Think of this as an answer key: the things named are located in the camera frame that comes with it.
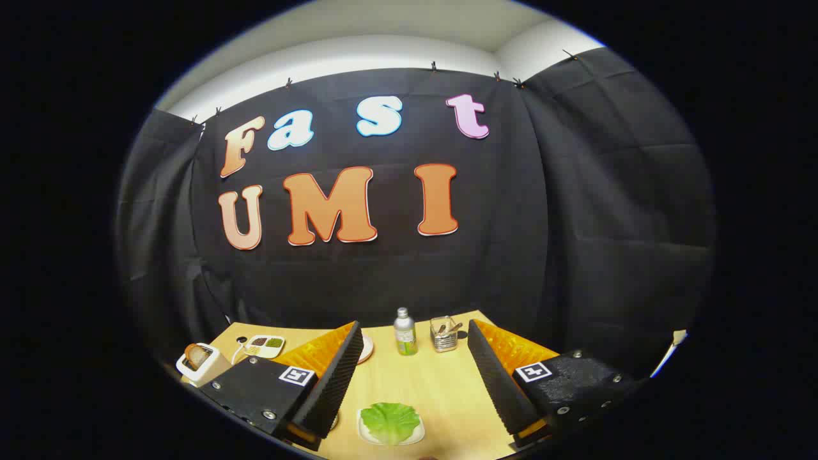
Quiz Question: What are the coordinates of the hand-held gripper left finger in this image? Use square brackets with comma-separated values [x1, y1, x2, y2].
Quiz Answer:
[198, 321, 364, 451]

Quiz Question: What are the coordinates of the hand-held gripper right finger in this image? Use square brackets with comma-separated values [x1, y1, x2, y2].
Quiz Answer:
[467, 319, 640, 448]

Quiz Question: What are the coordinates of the small white square dish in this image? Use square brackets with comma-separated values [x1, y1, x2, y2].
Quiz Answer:
[357, 409, 426, 447]

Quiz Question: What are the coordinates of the green label bottle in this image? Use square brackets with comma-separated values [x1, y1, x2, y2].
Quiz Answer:
[394, 307, 419, 357]

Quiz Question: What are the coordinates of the green lettuce leaf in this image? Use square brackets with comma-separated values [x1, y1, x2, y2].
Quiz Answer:
[360, 402, 421, 445]

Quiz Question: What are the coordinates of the white divided tray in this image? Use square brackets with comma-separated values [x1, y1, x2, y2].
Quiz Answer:
[243, 335, 286, 358]

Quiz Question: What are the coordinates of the metal wire basket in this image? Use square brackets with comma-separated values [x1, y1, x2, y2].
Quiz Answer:
[430, 316, 461, 353]

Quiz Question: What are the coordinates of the white toaster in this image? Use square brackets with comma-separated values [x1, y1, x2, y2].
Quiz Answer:
[176, 343, 232, 387]

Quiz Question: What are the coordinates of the toasted bread slice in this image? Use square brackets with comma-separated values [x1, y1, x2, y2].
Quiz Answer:
[185, 343, 213, 371]

